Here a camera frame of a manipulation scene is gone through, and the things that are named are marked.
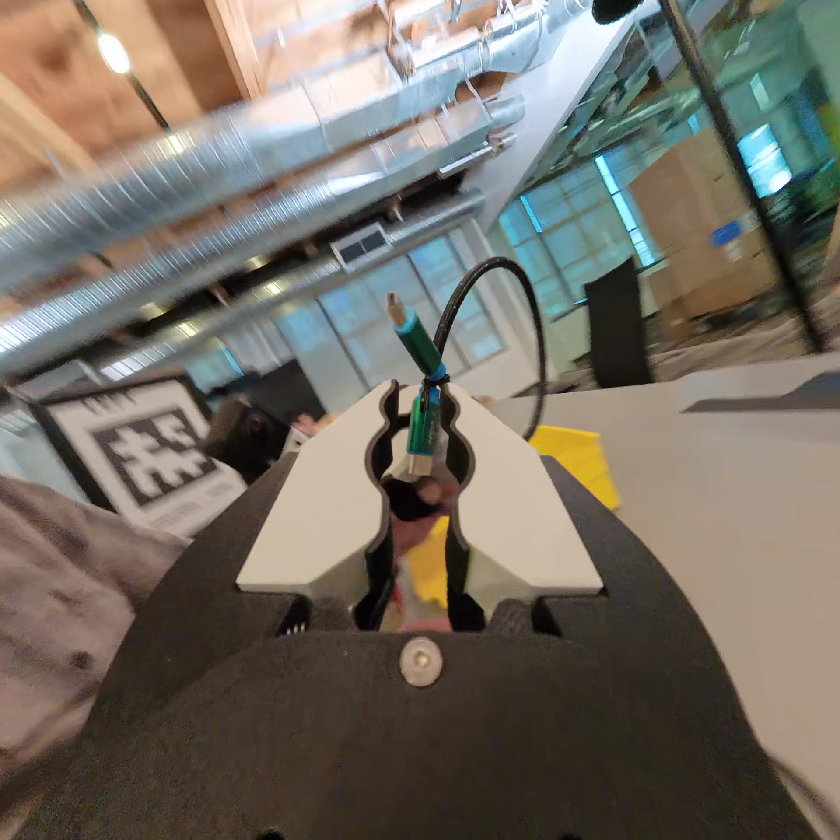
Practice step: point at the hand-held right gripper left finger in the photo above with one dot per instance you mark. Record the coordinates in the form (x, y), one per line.
(322, 525)

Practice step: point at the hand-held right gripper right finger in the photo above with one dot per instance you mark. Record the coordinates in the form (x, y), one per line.
(525, 525)

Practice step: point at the person's left hand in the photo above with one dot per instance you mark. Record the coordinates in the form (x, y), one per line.
(441, 507)

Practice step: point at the black office chair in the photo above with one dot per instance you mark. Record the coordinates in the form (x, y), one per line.
(617, 322)

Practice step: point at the black ceiling vent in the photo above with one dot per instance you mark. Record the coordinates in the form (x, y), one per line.
(361, 246)

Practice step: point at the round ceiling lamp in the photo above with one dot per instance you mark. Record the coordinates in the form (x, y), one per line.
(116, 54)

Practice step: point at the silver ceiling duct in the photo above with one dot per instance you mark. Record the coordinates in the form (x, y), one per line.
(197, 269)
(197, 164)

